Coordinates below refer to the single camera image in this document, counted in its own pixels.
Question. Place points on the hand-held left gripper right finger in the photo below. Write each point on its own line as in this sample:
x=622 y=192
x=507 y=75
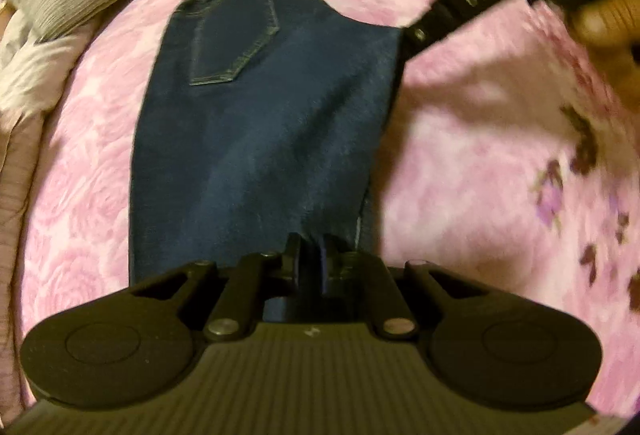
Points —
x=327 y=265

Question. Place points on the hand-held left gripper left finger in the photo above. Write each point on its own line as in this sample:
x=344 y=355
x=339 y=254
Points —
x=294 y=262

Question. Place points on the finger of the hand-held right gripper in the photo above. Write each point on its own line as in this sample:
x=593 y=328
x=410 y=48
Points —
x=465 y=0

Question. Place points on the dark blue jeans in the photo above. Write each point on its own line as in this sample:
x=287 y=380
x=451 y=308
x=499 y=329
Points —
x=250 y=140

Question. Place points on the person's right hand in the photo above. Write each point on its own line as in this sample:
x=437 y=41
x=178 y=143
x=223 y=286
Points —
x=607 y=22

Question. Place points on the pink rose blanket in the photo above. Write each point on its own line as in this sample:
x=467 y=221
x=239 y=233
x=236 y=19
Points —
x=475 y=155

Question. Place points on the purple floral bed sheet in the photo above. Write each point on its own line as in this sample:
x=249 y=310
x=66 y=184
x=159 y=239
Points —
x=555 y=195

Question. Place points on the pink pillow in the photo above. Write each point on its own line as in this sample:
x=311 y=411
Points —
x=15 y=175

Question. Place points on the white grey striped duvet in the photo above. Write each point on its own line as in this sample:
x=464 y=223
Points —
x=30 y=70

